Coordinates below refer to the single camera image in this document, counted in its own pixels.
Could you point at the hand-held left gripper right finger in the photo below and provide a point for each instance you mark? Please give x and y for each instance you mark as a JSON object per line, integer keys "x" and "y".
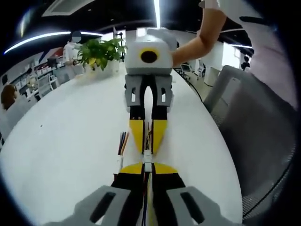
{"x": 174, "y": 200}

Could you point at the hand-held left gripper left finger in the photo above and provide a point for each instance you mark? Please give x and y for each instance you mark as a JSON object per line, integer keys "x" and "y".
{"x": 110, "y": 200}

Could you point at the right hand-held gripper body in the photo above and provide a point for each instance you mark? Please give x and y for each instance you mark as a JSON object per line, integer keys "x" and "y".
{"x": 160, "y": 63}

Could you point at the person's right hand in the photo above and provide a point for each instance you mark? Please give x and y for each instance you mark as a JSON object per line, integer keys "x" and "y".
{"x": 168, "y": 37}

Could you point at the green potted plant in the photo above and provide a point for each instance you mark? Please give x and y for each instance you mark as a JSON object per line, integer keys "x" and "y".
{"x": 101, "y": 54}

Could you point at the white mesh office chair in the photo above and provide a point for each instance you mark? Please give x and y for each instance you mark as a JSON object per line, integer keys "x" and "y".
{"x": 47, "y": 83}

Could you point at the grey office chair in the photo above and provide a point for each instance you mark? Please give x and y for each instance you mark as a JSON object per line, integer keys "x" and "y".
{"x": 254, "y": 131}

